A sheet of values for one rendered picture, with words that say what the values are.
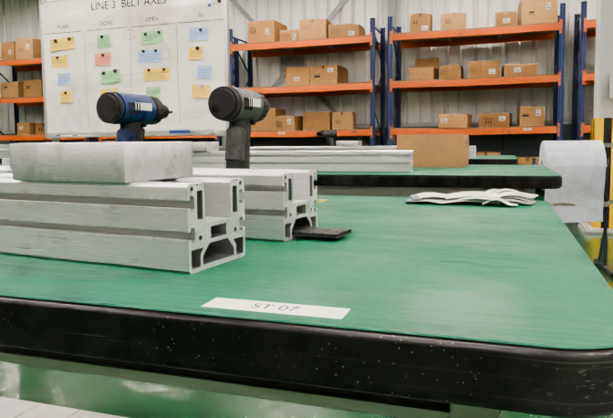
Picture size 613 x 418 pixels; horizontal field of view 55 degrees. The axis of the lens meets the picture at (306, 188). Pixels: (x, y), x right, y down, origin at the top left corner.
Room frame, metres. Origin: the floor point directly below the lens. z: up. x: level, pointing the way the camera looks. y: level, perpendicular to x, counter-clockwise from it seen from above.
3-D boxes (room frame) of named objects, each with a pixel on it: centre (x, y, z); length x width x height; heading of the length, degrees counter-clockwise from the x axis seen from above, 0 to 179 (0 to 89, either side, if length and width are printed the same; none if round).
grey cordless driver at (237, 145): (1.08, 0.11, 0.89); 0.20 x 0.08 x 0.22; 160
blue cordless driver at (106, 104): (1.17, 0.33, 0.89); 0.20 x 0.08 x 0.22; 157
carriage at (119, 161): (0.65, 0.22, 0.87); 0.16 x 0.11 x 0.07; 64
